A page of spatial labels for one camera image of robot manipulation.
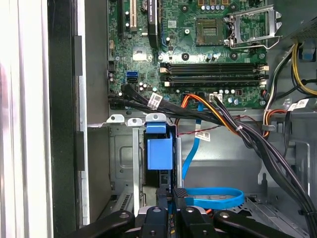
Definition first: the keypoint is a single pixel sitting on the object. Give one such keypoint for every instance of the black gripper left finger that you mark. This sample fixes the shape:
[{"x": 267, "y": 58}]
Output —
[{"x": 156, "y": 223}]

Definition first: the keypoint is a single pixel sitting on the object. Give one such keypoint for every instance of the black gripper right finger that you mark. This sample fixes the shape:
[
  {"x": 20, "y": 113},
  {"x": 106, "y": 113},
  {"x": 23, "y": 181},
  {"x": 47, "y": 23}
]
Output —
[{"x": 193, "y": 223}]

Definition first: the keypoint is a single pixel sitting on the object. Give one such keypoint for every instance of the hard disk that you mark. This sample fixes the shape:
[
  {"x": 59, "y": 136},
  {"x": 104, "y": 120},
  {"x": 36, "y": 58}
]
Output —
[{"x": 158, "y": 153}]

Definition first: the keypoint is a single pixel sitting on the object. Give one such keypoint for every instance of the grey metal disk bay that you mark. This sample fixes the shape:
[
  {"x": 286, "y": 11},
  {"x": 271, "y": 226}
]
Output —
[{"x": 123, "y": 158}]

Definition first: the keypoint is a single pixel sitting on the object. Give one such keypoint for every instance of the grey metal drive cage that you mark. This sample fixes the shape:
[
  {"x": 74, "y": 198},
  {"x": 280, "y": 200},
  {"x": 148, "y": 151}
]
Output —
[{"x": 301, "y": 158}]

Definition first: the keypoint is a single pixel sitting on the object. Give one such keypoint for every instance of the RAM slot with white clips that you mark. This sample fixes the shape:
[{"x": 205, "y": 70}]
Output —
[
  {"x": 213, "y": 71},
  {"x": 213, "y": 84}
]

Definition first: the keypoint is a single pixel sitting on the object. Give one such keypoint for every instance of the RAM slot with black clips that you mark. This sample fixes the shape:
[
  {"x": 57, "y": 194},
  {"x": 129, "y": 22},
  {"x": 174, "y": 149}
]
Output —
[
  {"x": 213, "y": 78},
  {"x": 213, "y": 65}
]

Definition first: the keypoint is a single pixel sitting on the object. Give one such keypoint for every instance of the blue SATA port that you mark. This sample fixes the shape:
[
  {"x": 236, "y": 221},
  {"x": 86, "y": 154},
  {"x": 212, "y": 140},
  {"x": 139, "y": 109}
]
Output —
[{"x": 132, "y": 77}]

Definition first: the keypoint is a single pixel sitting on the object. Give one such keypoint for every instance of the black PC case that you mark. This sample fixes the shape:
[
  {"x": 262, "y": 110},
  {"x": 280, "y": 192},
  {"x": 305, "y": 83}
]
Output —
[{"x": 62, "y": 99}]

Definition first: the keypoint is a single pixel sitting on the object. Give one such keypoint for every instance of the silver chipset heatsink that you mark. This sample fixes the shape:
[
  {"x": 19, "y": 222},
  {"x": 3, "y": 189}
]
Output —
[{"x": 142, "y": 53}]

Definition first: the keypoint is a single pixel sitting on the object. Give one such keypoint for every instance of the thin metal locking lever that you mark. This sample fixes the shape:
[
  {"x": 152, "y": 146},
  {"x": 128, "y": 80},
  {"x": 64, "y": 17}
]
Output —
[{"x": 247, "y": 46}]

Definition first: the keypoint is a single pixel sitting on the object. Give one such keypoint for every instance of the green motherboard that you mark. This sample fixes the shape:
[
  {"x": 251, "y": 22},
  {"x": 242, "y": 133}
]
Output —
[{"x": 178, "y": 34}]

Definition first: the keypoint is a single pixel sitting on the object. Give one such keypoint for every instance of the CPU socket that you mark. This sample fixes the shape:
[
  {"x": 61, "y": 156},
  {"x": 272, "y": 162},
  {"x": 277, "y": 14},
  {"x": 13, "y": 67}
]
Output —
[{"x": 209, "y": 31}]

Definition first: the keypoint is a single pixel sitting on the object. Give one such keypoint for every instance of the white expansion slot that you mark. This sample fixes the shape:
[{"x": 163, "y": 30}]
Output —
[{"x": 133, "y": 15}]

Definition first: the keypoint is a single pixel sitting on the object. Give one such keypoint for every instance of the metal socket cover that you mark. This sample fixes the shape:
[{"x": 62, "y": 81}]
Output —
[{"x": 271, "y": 24}]

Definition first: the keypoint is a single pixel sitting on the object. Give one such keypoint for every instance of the grey power supply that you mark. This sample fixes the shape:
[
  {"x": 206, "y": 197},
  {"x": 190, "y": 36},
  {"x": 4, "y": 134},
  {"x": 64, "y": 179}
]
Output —
[{"x": 304, "y": 29}]

